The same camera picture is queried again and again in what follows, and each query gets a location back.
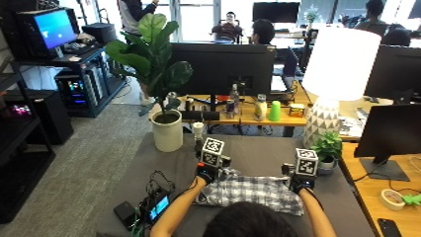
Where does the person's left hand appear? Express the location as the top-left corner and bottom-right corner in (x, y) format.
(195, 162), (223, 185)

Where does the person's right hand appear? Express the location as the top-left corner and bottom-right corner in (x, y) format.
(288, 173), (319, 195)

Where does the black white plaid cloth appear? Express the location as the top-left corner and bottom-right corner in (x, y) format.
(194, 167), (307, 217)

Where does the white marker cube right glove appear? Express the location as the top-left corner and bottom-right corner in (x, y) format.
(294, 147), (320, 178)

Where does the white marker cube glove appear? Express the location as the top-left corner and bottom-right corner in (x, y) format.
(294, 147), (320, 178)
(200, 136), (227, 168)

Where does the white marker cube left glove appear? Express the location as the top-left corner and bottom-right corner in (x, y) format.
(200, 136), (227, 168)

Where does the small green potted plant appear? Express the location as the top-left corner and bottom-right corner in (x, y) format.
(310, 130), (346, 176)

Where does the small white cylinder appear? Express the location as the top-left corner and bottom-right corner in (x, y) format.
(192, 121), (207, 140)

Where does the black device with lit screen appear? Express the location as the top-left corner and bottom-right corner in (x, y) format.
(146, 193), (172, 224)

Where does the white cylindrical plant pot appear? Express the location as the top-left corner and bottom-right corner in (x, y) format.
(150, 109), (186, 153)

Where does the wooden desk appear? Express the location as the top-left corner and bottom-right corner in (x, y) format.
(175, 93), (308, 137)

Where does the white grey triangle-patterned lamp base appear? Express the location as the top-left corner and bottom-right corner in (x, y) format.
(303, 96), (344, 150)

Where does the white tape roll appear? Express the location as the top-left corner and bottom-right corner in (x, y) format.
(379, 188), (408, 212)

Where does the flat black box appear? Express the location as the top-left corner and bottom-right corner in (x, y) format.
(113, 200), (139, 229)

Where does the small yellow box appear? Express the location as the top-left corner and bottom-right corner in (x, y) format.
(288, 103), (307, 119)

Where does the green plastic cup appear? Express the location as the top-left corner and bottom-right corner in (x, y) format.
(267, 100), (283, 122)

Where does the pale bottle with dark cap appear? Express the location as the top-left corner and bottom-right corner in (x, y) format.
(254, 93), (270, 122)

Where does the black smartphone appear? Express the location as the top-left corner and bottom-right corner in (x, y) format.
(376, 217), (404, 237)

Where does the clear tall bottle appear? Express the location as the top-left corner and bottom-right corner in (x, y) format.
(230, 83), (243, 117)

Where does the black monitor with stand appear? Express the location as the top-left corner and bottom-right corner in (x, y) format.
(354, 104), (421, 183)

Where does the green toy figure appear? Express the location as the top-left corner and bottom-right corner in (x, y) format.
(402, 194), (421, 207)

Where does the wide black monitor back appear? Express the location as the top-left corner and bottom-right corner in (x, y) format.
(168, 41), (278, 97)

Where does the large green leafy plant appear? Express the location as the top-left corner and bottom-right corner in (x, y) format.
(103, 12), (195, 124)

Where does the white lamp shade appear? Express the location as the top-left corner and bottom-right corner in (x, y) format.
(302, 27), (383, 102)

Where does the computer tower with coloured lights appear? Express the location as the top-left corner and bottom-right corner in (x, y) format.
(54, 64), (106, 114)

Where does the black shelf rack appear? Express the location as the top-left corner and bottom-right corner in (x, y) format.
(0, 58), (58, 225)

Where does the black computer desk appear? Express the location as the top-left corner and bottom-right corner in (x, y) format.
(11, 43), (130, 119)

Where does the black background monitor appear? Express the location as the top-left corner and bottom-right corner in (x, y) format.
(252, 1), (302, 24)

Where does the monitor with blue screen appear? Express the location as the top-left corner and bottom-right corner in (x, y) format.
(17, 6), (82, 61)

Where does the right glove palm camera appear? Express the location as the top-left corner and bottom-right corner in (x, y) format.
(280, 163), (296, 176)

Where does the glove palm camera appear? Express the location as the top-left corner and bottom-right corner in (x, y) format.
(219, 154), (234, 168)
(280, 163), (296, 176)

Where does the left glove palm camera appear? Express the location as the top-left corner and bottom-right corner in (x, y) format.
(219, 154), (234, 168)

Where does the black cable bundle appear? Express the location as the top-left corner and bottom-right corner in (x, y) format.
(145, 170), (178, 198)

